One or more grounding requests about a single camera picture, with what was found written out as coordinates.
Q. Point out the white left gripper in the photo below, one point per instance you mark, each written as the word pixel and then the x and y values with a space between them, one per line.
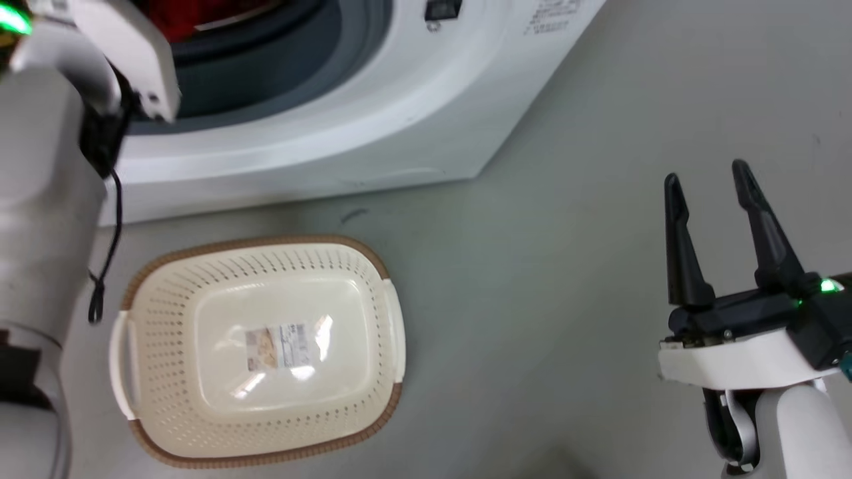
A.
pixel 136 53

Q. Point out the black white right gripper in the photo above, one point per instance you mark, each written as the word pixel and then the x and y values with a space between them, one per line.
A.
pixel 739 356

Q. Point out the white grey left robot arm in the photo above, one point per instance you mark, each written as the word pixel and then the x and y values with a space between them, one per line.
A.
pixel 40 213

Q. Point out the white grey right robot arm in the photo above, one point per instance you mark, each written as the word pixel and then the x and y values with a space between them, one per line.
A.
pixel 799 432

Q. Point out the white front-load washing machine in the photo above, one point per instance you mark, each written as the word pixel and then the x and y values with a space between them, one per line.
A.
pixel 413 113

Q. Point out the paper sticker inside basket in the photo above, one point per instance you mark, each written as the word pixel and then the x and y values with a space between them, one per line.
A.
pixel 274 346

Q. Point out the cream laundry basket brown rim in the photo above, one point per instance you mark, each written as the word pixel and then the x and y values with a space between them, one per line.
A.
pixel 200 412

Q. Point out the red garment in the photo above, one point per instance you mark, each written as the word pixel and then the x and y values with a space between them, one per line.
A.
pixel 180 16

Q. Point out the grey washer door seal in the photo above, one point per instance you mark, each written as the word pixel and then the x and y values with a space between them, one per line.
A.
pixel 279 60

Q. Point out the black washer door latch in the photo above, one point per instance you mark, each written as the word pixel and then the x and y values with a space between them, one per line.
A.
pixel 442 8

